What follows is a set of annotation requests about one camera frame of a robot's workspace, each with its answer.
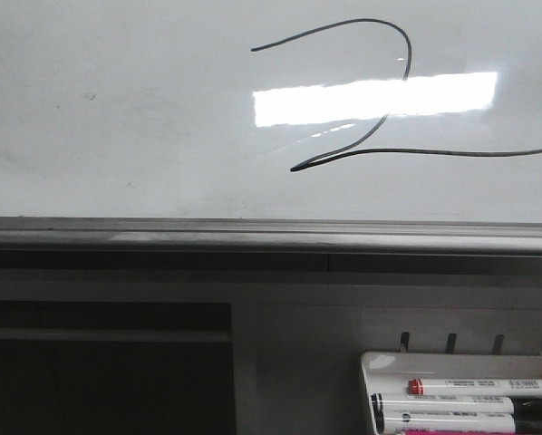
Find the grey aluminium whiteboard ledge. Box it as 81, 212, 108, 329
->
0, 217, 542, 256

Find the red-capped whiteboard marker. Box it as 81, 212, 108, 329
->
407, 378, 542, 398

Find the white marker tray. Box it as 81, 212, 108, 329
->
360, 351, 542, 434

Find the black-capped marker upper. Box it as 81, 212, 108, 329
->
370, 393, 542, 414

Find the black-capped marker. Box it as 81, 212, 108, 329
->
375, 411, 542, 434
370, 393, 542, 414

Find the pink marker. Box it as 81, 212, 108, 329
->
395, 430, 535, 435

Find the black-capped marker lower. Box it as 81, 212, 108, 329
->
375, 411, 542, 434

